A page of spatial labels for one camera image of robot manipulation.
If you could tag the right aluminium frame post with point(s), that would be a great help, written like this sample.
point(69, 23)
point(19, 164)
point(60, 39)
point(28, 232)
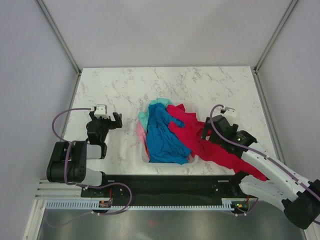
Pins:
point(275, 34)

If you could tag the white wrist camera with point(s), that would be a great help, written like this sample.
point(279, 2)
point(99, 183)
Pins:
point(100, 111)
point(229, 112)

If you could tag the left aluminium frame post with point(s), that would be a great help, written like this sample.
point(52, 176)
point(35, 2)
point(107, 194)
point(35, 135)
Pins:
point(58, 35)

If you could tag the teal t shirt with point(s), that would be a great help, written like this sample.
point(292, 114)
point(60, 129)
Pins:
point(143, 115)

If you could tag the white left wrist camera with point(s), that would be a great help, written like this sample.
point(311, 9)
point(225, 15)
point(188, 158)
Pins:
point(100, 111)

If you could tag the red t shirt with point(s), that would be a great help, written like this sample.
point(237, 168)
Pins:
point(190, 136)

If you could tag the aluminium frame post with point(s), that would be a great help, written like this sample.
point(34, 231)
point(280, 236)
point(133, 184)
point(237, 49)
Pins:
point(58, 35)
point(275, 34)

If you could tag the blue t shirt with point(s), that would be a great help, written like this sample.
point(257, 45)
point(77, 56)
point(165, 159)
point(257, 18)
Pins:
point(163, 145)

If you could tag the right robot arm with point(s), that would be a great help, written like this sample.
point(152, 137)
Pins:
point(295, 195)

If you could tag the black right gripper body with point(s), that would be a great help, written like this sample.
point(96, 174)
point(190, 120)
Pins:
point(215, 137)

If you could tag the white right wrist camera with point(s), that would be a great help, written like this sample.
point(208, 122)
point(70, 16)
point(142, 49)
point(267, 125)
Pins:
point(229, 112)

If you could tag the white plastic laundry basket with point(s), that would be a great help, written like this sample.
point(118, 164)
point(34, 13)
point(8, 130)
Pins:
point(190, 107)

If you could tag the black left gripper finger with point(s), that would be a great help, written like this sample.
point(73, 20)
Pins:
point(92, 116)
point(117, 122)

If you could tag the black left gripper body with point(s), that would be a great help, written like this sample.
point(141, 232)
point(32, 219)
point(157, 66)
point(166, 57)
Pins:
point(106, 124)

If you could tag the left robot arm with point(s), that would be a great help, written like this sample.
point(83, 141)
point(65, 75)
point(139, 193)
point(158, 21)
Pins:
point(68, 161)

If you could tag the pink t shirt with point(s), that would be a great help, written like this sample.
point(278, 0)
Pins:
point(142, 136)

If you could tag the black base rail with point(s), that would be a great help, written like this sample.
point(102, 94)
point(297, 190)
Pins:
point(168, 189)

